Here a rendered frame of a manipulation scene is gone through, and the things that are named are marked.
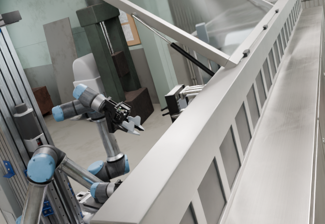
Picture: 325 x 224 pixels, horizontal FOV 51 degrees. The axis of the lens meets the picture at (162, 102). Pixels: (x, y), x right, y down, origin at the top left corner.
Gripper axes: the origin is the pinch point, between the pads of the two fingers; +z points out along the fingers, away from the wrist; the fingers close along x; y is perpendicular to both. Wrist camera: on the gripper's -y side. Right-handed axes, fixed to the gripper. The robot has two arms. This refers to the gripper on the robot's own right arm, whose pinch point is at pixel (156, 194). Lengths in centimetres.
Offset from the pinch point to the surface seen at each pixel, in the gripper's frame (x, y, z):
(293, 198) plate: -48, 35, 68
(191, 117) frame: -49, 56, 50
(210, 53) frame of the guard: -14, 62, 45
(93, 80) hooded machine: 364, -27, -313
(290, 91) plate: 18, 35, 62
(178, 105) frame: 36.1, 28.2, 4.6
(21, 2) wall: 500, 151, -546
